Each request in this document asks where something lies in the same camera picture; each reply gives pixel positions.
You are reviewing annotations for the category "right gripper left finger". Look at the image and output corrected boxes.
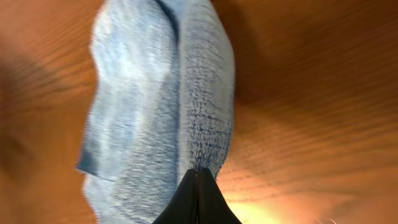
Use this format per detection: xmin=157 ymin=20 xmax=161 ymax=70
xmin=152 ymin=169 xmax=198 ymax=224

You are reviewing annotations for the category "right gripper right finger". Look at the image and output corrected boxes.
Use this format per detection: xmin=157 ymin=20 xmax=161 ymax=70
xmin=198 ymin=169 xmax=241 ymax=224

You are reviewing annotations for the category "blue microfiber cloth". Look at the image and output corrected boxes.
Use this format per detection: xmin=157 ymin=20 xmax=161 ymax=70
xmin=77 ymin=0 xmax=235 ymax=224

